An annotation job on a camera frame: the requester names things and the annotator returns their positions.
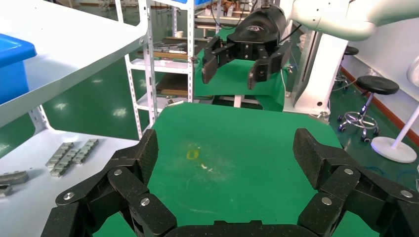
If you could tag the grey notched metal strip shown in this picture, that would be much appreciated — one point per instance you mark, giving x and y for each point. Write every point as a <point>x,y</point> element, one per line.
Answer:
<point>85,151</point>
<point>59,154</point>
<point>64,163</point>

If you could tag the white slotted storage rack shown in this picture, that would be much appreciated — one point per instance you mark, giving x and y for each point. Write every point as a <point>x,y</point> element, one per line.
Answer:
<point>163,65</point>

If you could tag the white metal shelf rack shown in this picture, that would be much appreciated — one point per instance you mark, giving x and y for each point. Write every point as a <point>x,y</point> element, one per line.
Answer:
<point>65,39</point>

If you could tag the white robot column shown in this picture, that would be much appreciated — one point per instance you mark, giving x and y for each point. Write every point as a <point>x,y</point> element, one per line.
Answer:
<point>317,75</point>

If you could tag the silver table clamp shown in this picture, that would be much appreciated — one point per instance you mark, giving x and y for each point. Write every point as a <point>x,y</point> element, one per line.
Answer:
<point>173,104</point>

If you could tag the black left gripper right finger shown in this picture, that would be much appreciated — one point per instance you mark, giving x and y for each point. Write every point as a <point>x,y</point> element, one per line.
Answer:
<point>340,183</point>

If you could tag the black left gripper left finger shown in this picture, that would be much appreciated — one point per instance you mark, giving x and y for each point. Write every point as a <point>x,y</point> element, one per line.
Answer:
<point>124,183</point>

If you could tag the grey metal bracket part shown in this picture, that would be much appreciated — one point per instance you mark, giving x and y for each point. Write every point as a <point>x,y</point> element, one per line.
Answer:
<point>13,178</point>
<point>4,190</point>

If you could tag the blue plastic bin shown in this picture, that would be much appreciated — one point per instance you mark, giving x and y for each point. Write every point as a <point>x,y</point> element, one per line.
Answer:
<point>11,65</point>

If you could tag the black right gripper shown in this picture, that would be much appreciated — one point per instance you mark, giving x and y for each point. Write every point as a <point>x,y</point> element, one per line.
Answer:
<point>258,32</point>

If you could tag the white paper cup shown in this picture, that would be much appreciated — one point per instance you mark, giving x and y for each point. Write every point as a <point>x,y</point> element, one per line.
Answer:
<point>179,34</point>

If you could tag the black round swivel stool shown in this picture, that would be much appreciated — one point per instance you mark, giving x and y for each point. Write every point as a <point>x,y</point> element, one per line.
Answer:
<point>376,84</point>
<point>351,50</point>

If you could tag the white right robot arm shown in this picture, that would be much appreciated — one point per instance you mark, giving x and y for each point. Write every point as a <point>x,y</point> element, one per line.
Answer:
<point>343,19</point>

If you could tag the green table cloth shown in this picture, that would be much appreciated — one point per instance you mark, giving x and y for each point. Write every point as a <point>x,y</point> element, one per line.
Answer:
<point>229,137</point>

